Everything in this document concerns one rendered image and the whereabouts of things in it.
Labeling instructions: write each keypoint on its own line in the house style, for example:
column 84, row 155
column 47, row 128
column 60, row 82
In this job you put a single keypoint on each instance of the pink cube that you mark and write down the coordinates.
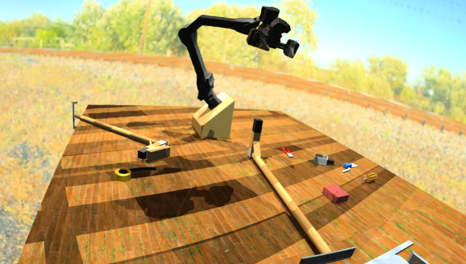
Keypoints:
column 335, row 193

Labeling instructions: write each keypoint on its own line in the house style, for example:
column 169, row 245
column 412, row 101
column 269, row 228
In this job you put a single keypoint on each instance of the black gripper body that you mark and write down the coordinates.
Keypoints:
column 272, row 39

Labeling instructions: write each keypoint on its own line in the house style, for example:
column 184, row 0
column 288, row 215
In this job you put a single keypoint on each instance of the yellow ring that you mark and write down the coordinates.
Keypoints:
column 123, row 174

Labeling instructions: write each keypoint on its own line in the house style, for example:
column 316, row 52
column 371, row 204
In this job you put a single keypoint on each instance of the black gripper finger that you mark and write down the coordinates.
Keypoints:
column 291, row 49
column 260, row 42

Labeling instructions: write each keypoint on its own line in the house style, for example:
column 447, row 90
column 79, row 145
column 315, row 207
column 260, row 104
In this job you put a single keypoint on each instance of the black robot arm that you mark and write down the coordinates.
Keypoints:
column 188, row 36

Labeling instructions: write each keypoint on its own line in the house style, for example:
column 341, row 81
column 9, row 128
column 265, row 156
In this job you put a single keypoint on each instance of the blue-handled scraper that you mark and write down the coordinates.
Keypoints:
column 347, row 165

